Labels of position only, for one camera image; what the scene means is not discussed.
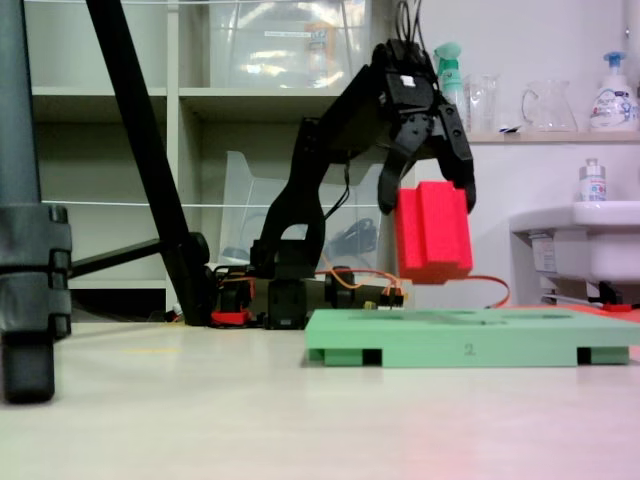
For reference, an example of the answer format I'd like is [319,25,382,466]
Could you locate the red base clamp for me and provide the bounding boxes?
[209,307,254,327]

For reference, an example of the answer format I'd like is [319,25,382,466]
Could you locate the black tripod brace bar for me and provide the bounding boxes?
[68,238,164,280]

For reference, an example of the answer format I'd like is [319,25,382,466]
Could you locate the white pump soap bottle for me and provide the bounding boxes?
[588,50,640,132]

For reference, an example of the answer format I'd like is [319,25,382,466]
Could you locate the thin black servo cable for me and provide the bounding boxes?
[394,0,427,51]

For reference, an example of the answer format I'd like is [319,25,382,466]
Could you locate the orange cable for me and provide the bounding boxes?
[314,267,511,310]

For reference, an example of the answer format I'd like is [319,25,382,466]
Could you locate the clear plastic file holder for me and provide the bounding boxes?
[218,149,390,274]

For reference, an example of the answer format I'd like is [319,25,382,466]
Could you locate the red cross columnar block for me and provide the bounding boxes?
[393,180,475,286]

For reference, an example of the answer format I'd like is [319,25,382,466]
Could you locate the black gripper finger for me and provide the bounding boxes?
[377,142,419,216]
[430,102,478,211]

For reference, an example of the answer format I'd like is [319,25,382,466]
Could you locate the driver circuit board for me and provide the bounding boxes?
[362,284,409,311]

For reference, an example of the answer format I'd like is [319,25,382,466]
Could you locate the light wooden ledge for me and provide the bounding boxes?
[467,130,640,147]

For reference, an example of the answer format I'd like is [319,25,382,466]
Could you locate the green spray bottle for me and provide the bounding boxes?
[432,42,469,134]

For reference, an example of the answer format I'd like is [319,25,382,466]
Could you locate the green shape sorter board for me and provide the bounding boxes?
[303,308,640,370]

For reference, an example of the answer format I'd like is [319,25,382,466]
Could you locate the grey tripod leg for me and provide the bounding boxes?
[0,0,74,405]

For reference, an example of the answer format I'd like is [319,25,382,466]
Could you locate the white sink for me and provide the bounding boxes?
[508,199,640,306]

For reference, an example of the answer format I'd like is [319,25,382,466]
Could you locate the small clear sanitizer bottle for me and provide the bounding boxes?
[578,157,609,204]

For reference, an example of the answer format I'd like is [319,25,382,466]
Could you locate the beige shelf unit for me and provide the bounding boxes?
[22,0,417,311]

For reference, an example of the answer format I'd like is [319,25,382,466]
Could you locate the clear glass pitcher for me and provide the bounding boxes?
[521,79,579,133]

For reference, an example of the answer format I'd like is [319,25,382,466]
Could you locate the clear plastic storage box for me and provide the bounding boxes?
[207,0,374,90]

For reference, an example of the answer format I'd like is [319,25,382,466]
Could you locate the clear glass beaker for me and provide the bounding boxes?
[464,73,501,134]

